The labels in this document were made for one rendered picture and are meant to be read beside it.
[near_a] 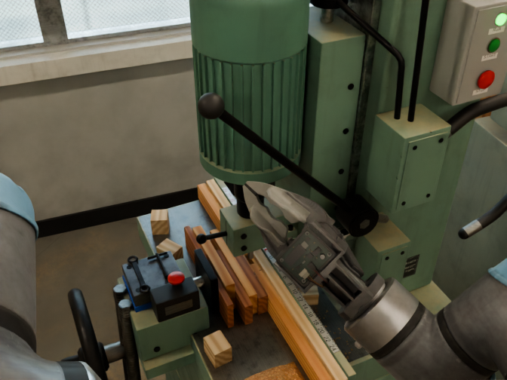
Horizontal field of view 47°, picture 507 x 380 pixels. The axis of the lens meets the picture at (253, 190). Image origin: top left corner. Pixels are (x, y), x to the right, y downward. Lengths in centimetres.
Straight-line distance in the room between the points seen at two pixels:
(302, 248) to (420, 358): 19
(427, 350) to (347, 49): 46
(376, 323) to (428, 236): 56
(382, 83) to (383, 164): 13
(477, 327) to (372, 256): 39
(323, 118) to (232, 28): 24
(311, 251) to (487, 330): 21
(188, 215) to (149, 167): 130
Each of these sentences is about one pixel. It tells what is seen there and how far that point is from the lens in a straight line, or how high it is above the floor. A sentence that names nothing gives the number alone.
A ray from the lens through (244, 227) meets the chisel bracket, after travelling 107.
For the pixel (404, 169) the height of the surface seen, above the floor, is 124.
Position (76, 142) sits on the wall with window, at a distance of 253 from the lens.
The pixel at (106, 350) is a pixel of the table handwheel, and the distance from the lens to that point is 122.
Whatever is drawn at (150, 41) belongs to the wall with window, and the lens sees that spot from 234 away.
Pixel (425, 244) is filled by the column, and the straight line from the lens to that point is 127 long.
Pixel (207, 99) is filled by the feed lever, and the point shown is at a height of 141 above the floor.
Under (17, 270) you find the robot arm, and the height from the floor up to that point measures 152.
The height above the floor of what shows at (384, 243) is 108.
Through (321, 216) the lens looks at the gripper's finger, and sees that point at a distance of 75.
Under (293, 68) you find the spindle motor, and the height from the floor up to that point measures 139.
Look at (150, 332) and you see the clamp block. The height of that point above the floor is 94.
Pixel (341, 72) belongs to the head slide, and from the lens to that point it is 94.
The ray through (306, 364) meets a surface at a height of 93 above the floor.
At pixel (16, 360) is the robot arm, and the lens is 35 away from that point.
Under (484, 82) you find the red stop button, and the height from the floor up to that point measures 136.
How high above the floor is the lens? 178
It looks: 38 degrees down
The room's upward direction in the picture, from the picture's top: straight up
